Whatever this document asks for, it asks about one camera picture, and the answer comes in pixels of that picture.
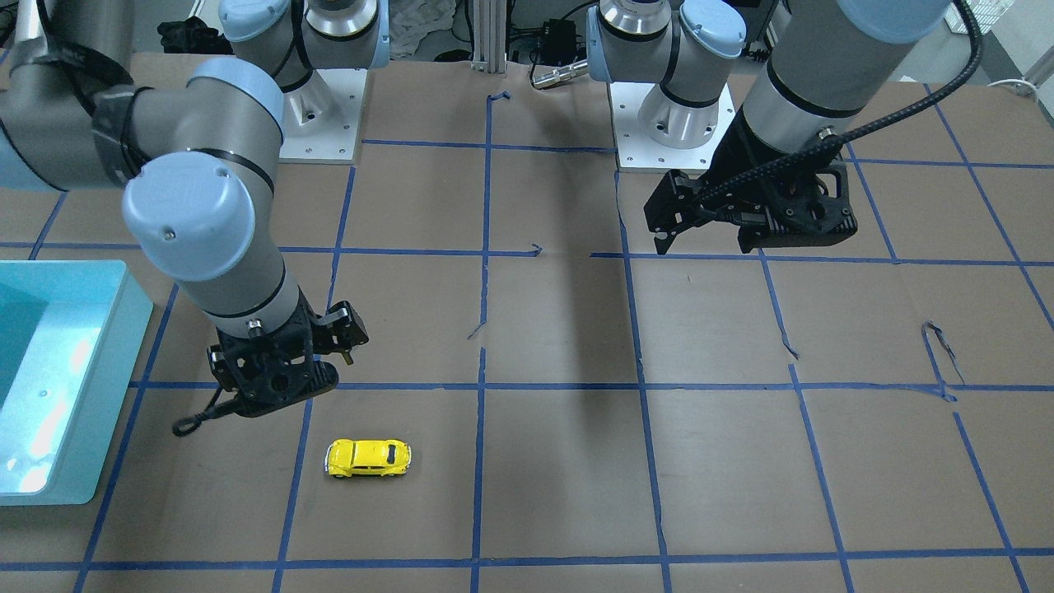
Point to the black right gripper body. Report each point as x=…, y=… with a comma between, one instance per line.
x=347, y=327

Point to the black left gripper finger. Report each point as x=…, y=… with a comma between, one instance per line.
x=663, y=241

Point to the yellow beetle toy car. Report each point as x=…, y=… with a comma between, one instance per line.
x=346, y=458

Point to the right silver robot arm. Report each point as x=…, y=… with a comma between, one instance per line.
x=197, y=167

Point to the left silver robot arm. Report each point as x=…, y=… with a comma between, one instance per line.
x=824, y=70

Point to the light blue plastic bin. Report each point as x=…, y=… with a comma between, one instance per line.
x=70, y=334

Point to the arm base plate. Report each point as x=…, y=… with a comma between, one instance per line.
x=322, y=120
x=653, y=134

